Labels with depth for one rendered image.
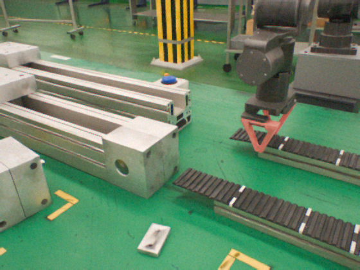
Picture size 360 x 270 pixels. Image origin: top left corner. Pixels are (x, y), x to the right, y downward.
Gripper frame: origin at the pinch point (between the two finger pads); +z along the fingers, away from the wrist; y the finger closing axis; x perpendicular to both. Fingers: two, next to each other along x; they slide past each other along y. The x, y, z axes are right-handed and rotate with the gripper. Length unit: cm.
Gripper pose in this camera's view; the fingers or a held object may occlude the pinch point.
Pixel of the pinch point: (265, 139)
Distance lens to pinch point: 65.8
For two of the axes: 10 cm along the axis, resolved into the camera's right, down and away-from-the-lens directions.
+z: 0.3, 8.8, 4.7
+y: -5.4, 4.1, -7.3
